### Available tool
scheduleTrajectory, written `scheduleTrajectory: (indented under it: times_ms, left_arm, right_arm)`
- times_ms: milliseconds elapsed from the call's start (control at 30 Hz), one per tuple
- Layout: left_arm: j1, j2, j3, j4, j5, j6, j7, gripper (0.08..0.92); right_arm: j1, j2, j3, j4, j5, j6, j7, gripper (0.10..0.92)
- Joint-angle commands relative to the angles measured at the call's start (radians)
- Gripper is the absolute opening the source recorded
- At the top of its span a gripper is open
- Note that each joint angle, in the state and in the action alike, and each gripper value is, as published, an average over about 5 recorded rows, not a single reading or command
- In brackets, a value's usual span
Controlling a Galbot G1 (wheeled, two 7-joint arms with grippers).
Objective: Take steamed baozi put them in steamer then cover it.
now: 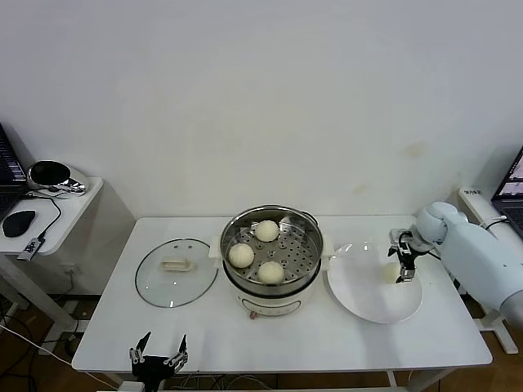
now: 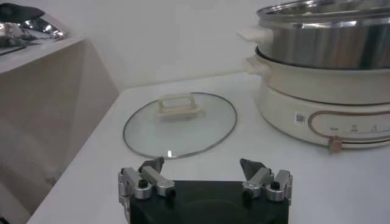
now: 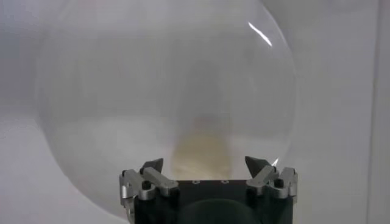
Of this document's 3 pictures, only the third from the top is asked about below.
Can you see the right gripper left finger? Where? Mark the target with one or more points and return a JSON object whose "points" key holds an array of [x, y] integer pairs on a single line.
{"points": [[158, 182]]}

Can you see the white round plate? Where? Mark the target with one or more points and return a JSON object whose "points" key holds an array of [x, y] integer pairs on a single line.
{"points": [[122, 91]]}

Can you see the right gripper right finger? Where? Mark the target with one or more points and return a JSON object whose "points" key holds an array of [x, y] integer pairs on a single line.
{"points": [[265, 181]]}

